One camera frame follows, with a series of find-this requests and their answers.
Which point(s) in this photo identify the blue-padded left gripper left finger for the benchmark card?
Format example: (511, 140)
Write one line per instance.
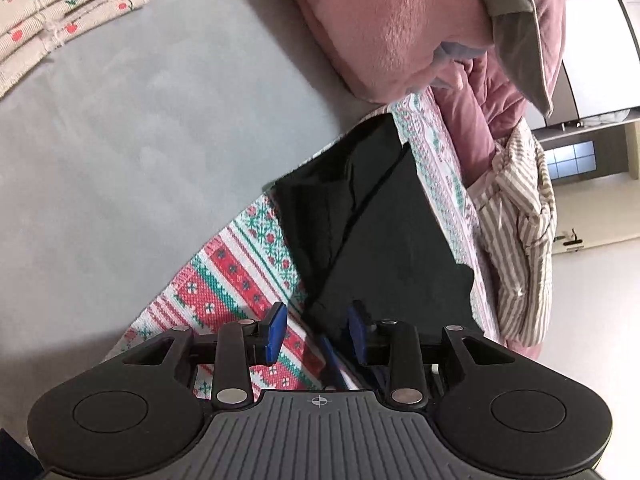
(241, 345)

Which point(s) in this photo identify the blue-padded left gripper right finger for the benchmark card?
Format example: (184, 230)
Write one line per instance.
(389, 358)

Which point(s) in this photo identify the black pants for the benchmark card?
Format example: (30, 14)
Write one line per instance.
(361, 233)

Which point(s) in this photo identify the patterned knit-print bedsheet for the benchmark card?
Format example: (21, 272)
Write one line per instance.
(247, 267)

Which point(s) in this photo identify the beige striped duvet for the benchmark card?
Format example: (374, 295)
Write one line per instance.
(516, 208)

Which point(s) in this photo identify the dark pink quilt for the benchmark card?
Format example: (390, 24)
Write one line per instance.
(479, 106)

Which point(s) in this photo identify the pink fleece blanket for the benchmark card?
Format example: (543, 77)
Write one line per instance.
(386, 49)

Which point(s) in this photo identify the cherry print folded cloth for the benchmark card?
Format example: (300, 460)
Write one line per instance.
(32, 29)

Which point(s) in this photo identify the grey window frame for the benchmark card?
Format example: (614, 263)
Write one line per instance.
(571, 160)

